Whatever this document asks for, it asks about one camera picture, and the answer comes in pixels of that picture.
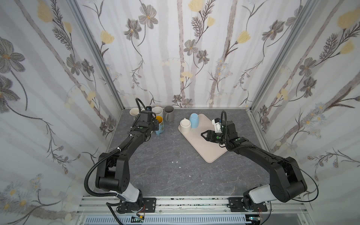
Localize blue butterfly mug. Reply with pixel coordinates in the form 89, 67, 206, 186
156, 116, 164, 136

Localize small grey mug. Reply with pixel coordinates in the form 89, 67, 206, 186
129, 108, 140, 118

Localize cream yellow mug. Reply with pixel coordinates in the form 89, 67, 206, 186
152, 106, 164, 117

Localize plain light blue mug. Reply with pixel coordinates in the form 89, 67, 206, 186
189, 113, 200, 129

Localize large grey mug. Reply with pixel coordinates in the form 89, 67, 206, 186
164, 106, 175, 122

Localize white smooth mug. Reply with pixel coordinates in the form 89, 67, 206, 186
180, 118, 191, 134

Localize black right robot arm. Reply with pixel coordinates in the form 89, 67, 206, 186
201, 121, 308, 207

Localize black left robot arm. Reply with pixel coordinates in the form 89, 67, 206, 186
95, 111, 159, 203

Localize cream plastic tray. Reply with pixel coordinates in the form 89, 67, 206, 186
178, 114, 227, 163

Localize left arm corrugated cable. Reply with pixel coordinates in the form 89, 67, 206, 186
83, 97, 147, 225

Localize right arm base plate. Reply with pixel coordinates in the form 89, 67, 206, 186
227, 197, 268, 212

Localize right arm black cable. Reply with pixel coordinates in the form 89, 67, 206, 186
289, 163, 320, 203

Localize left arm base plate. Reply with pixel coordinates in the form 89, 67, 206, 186
116, 197, 157, 214

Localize white vented cable duct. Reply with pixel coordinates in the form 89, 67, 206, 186
84, 215, 248, 225

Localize aluminium mounting rail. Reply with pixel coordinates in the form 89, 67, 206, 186
76, 196, 308, 215

